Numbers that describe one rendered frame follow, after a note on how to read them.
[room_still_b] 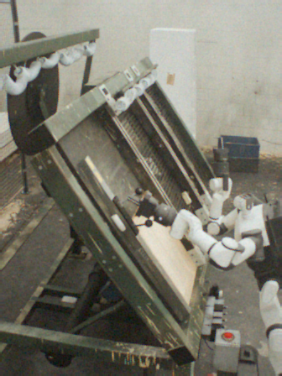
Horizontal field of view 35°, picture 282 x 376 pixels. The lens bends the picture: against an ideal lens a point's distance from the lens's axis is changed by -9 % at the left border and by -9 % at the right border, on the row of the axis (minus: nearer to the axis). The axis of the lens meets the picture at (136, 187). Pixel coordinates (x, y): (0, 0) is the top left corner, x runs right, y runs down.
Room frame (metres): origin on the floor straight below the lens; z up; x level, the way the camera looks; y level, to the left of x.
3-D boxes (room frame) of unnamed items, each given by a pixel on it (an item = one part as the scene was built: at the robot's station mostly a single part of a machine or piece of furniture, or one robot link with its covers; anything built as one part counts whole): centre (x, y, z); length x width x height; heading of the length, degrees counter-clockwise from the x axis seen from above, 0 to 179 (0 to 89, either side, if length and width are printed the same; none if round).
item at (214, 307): (2.07, -0.46, 0.69); 0.50 x 0.14 x 0.24; 168
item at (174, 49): (6.33, -0.51, 1.03); 0.61 x 0.58 x 2.05; 169
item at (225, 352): (1.63, -0.44, 0.84); 0.12 x 0.12 x 0.18; 78
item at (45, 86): (2.81, 0.61, 1.85); 0.80 x 0.06 x 0.80; 168
